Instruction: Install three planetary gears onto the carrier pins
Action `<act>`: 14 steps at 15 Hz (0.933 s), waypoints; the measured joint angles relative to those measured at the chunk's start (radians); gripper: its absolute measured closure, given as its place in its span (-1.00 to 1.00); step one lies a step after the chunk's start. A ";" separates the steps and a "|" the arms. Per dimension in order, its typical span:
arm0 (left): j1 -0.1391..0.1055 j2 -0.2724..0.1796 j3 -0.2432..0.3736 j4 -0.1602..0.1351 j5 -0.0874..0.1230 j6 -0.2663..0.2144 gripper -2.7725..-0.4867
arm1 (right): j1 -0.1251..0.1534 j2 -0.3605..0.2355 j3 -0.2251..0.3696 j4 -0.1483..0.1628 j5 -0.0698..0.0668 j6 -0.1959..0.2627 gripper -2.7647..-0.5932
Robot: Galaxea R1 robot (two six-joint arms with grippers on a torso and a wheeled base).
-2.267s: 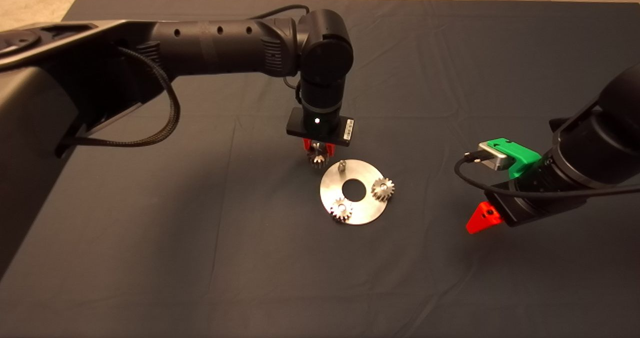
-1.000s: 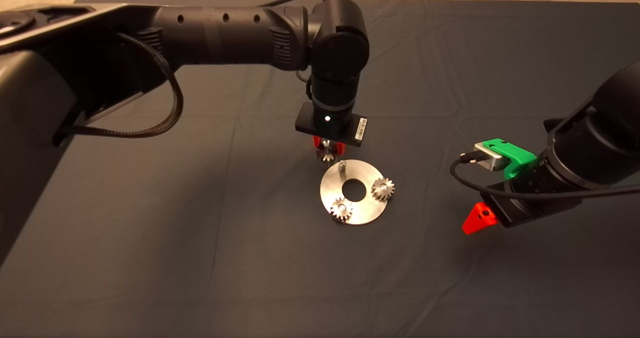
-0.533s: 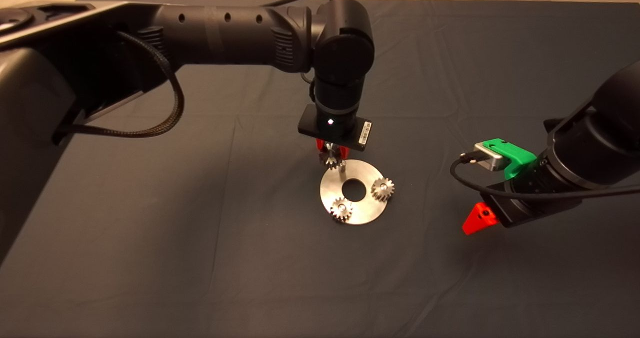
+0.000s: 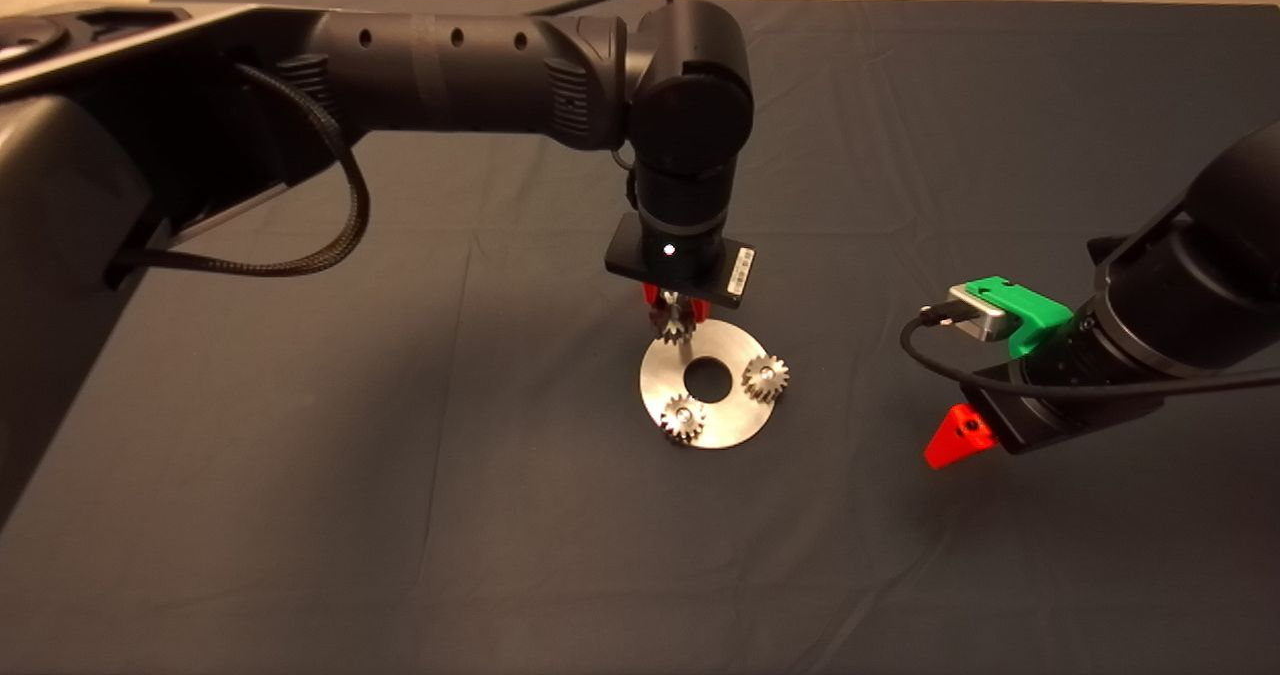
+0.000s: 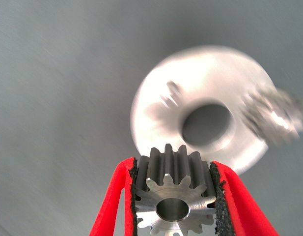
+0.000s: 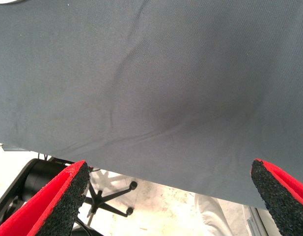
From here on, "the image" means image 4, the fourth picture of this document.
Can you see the small steel planetary gear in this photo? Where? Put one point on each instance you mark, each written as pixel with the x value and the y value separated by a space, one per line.
pixel 674 325
pixel 776 386
pixel 683 421

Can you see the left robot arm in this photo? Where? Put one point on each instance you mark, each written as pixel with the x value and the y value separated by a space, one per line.
pixel 400 65

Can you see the round metal carrier plate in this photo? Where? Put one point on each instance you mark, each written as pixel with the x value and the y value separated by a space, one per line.
pixel 720 427

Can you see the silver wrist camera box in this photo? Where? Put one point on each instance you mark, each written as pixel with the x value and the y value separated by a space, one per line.
pixel 980 315

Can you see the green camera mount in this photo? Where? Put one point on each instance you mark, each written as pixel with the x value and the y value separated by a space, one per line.
pixel 1030 307

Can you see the long black braided sleeve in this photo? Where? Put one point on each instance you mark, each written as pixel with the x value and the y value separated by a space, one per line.
pixel 355 225

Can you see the dark grey table cloth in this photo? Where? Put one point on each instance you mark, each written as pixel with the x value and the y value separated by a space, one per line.
pixel 720 555

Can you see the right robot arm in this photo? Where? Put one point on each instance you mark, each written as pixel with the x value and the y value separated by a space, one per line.
pixel 1190 285

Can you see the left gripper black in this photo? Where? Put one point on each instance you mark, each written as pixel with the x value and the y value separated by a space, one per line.
pixel 738 270

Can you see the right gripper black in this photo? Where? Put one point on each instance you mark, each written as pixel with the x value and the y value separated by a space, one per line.
pixel 1060 420

